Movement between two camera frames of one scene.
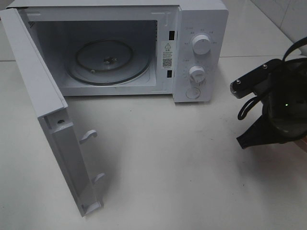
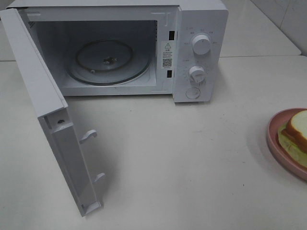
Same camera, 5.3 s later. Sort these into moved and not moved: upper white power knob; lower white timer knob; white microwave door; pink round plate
Moved: pink round plate
Not moved: white microwave door; lower white timer knob; upper white power knob
